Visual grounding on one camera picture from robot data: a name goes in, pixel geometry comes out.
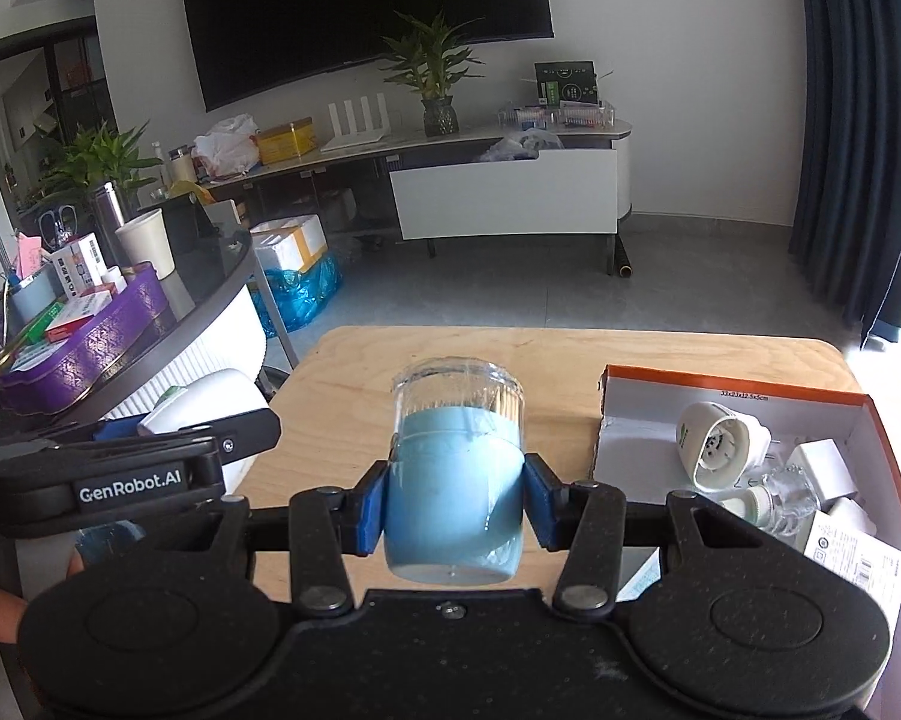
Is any white paper cup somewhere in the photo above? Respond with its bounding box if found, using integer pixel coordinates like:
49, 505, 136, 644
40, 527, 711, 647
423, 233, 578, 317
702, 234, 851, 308
115, 208, 176, 280

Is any round side table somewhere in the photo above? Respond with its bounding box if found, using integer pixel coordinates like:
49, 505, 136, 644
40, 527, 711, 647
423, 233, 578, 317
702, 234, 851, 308
0, 227, 267, 439

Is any white plastic bag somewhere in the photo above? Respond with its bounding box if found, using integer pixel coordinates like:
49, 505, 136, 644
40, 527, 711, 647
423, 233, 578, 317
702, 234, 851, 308
194, 114, 260, 179

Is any blue toothpick jar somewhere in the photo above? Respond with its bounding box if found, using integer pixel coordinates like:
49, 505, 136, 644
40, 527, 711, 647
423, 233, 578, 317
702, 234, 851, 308
384, 358, 525, 587

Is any white router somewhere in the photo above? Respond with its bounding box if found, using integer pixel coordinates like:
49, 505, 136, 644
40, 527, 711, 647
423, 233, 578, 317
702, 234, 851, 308
320, 93, 392, 153

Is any yellow box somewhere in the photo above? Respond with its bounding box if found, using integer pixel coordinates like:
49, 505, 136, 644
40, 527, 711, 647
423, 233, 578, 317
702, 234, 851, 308
254, 117, 317, 166

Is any white product box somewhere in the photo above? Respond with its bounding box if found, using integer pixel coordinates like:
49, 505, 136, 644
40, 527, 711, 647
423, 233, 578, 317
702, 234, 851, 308
802, 512, 901, 632

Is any dark blue curtain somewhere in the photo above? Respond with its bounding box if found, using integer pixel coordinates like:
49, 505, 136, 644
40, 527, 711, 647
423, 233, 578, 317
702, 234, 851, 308
789, 0, 901, 343

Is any white yellow carton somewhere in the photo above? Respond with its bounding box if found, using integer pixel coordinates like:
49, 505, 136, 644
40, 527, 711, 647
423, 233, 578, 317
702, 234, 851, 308
250, 215, 327, 273

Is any white plug heater in box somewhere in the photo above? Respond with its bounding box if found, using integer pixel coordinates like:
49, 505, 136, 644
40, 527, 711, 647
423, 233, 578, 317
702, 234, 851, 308
675, 401, 771, 493

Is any purple tray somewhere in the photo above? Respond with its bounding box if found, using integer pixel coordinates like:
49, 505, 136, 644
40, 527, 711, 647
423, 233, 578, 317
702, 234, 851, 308
0, 263, 176, 416

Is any white plug heater green button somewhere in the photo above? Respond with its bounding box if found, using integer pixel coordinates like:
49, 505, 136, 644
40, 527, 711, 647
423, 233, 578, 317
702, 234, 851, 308
137, 369, 268, 436

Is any orange cardboard box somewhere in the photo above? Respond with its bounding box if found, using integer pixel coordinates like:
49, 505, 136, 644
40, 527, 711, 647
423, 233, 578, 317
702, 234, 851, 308
594, 366, 901, 718

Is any white tv cabinet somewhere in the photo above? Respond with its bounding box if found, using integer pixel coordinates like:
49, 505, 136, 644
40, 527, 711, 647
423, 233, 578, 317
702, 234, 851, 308
210, 119, 633, 275

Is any green black box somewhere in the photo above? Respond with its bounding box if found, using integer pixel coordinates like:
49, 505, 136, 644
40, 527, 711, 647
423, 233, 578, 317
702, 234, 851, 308
535, 60, 599, 107

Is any blue plastic bag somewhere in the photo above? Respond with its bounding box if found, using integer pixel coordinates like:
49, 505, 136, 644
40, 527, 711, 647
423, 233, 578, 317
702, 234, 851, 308
263, 254, 343, 333

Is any clear glass refill bottle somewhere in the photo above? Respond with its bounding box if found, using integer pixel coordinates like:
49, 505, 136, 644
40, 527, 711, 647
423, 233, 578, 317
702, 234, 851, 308
716, 465, 821, 541

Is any potted bamboo plant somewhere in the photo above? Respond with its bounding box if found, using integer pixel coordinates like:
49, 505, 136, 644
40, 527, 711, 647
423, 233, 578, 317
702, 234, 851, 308
384, 11, 482, 137

